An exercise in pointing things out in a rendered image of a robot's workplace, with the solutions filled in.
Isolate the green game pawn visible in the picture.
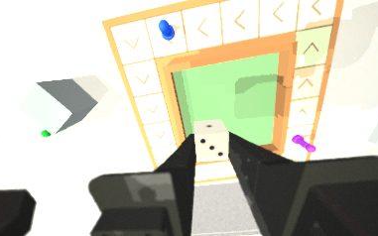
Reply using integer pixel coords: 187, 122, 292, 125
41, 130, 52, 138

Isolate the blue game pawn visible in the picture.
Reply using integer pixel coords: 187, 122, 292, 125
158, 19, 175, 41

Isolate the purple game pawn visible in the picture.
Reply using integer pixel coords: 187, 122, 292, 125
292, 135, 315, 153

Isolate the white die with black pips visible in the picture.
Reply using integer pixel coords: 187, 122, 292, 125
193, 119, 229, 162

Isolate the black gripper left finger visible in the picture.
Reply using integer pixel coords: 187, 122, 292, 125
87, 134, 196, 236

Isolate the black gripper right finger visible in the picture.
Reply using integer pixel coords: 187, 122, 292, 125
228, 131, 378, 236

